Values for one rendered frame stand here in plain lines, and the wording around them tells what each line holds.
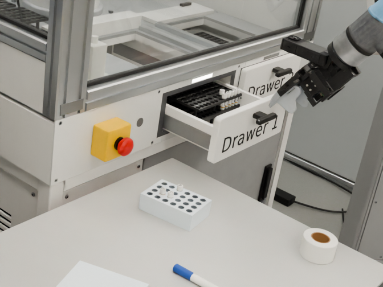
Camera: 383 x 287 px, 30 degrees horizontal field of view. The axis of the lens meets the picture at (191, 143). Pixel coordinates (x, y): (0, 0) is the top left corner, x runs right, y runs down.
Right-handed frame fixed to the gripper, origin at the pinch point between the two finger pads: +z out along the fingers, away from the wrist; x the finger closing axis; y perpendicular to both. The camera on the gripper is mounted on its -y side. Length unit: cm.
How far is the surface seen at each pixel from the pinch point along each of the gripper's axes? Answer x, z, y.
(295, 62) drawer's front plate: 43.0, 15.8, -12.2
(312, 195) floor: 136, 103, 20
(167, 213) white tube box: -33.1, 15.5, 9.3
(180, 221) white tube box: -32.6, 14.1, 12.2
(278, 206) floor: 114, 106, 16
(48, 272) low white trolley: -62, 19, 8
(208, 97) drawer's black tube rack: -0.8, 15.1, -10.9
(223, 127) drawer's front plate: -13.0, 6.9, -0.5
